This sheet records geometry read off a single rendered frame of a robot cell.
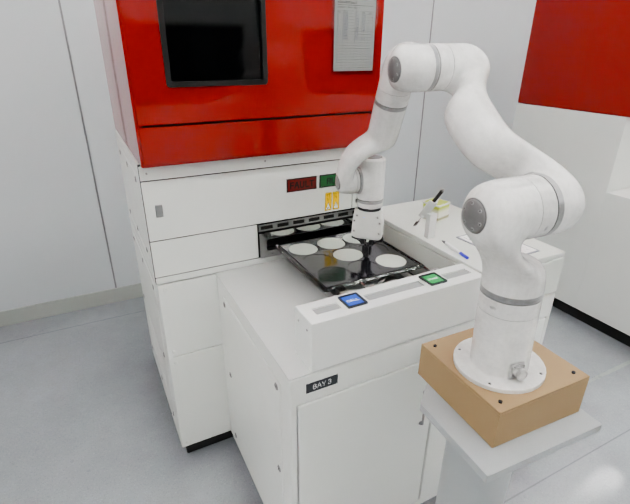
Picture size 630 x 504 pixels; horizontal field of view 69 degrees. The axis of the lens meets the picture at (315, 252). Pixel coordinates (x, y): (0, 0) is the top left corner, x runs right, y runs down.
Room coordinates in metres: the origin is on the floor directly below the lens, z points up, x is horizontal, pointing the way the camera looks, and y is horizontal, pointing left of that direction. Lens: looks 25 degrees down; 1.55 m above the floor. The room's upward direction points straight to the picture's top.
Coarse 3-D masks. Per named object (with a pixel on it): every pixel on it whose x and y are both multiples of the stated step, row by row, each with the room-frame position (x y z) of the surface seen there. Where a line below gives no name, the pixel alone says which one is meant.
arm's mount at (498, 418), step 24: (456, 336) 0.92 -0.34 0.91; (432, 360) 0.85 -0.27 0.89; (552, 360) 0.82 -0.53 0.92; (432, 384) 0.84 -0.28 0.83; (456, 384) 0.77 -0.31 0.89; (552, 384) 0.74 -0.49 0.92; (576, 384) 0.75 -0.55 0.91; (456, 408) 0.76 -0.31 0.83; (480, 408) 0.71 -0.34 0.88; (504, 408) 0.68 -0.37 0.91; (528, 408) 0.70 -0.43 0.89; (552, 408) 0.73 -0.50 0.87; (576, 408) 0.76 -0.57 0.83; (480, 432) 0.70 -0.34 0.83; (504, 432) 0.67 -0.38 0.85; (528, 432) 0.70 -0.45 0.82
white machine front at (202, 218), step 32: (224, 160) 1.45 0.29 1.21; (256, 160) 1.50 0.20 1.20; (288, 160) 1.55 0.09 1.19; (320, 160) 1.61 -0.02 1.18; (160, 192) 1.35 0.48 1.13; (192, 192) 1.39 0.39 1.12; (224, 192) 1.44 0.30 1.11; (256, 192) 1.49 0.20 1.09; (288, 192) 1.55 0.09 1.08; (320, 192) 1.61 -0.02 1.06; (160, 224) 1.34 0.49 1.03; (192, 224) 1.39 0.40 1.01; (224, 224) 1.44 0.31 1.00; (256, 224) 1.49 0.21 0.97; (160, 256) 1.34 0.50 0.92; (192, 256) 1.38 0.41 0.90; (224, 256) 1.43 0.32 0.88; (256, 256) 1.49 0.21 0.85
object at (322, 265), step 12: (312, 240) 1.53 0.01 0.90; (288, 252) 1.42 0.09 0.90; (324, 252) 1.42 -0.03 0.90; (372, 252) 1.43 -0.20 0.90; (384, 252) 1.43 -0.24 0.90; (396, 252) 1.43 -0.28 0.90; (300, 264) 1.33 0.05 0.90; (312, 264) 1.33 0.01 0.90; (324, 264) 1.33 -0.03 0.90; (336, 264) 1.33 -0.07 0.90; (348, 264) 1.33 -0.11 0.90; (360, 264) 1.33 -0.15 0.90; (372, 264) 1.34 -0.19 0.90; (408, 264) 1.34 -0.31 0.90; (324, 276) 1.25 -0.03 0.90; (336, 276) 1.25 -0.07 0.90; (348, 276) 1.25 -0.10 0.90; (360, 276) 1.25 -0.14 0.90
